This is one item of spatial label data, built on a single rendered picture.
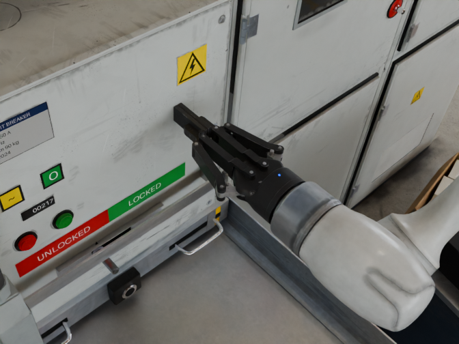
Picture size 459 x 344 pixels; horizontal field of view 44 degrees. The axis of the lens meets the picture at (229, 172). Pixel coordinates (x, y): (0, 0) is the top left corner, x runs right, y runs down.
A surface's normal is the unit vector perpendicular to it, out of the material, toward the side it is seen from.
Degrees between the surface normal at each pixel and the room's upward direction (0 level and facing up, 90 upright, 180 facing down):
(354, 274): 53
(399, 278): 19
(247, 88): 90
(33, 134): 90
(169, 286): 0
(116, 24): 0
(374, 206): 0
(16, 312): 61
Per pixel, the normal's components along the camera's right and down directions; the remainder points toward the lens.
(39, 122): 0.68, 0.58
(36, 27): 0.07, -0.67
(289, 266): -0.73, 0.47
